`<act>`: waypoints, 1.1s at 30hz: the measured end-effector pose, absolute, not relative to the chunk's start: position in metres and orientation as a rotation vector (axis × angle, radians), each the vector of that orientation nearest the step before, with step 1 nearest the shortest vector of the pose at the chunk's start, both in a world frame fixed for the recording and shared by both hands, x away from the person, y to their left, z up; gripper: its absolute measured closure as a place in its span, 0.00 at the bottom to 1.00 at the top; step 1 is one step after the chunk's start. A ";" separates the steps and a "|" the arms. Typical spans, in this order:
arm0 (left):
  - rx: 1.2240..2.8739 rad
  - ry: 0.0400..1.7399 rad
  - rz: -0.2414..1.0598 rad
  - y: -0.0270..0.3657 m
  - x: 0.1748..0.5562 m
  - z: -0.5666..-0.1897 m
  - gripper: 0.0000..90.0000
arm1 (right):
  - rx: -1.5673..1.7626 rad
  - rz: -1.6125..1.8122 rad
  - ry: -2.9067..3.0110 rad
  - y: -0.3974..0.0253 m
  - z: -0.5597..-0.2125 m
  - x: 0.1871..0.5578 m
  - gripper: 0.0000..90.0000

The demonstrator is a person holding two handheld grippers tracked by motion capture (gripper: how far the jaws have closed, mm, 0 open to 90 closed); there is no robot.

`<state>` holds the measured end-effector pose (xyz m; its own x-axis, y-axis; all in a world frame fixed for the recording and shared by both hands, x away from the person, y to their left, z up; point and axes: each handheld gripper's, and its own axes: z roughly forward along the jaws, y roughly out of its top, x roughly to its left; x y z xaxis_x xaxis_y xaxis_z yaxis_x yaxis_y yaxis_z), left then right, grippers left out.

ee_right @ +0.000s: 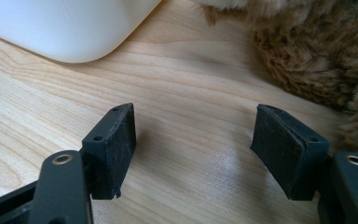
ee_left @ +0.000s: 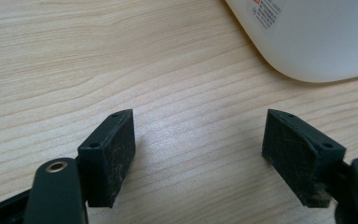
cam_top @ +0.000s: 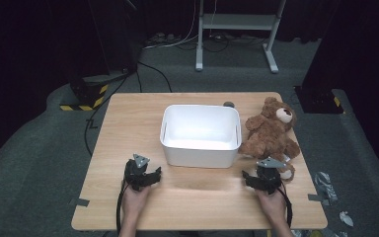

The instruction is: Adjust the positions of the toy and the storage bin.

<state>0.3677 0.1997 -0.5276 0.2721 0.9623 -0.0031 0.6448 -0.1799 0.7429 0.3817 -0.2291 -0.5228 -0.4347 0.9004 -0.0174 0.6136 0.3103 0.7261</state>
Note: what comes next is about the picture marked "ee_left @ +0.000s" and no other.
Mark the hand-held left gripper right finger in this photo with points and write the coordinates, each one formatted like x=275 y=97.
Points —
x=295 y=155

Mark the white plastic bin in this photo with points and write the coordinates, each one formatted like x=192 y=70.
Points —
x=323 y=40

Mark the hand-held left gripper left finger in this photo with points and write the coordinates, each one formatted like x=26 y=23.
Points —
x=105 y=161

